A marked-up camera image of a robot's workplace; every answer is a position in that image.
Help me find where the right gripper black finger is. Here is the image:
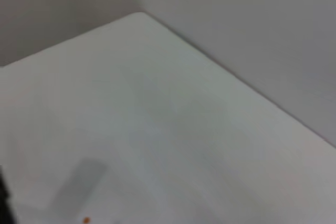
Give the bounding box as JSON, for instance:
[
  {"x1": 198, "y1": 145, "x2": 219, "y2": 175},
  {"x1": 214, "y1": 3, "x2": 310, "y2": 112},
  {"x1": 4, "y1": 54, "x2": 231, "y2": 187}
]
[{"x1": 0, "y1": 165, "x2": 18, "y2": 224}]

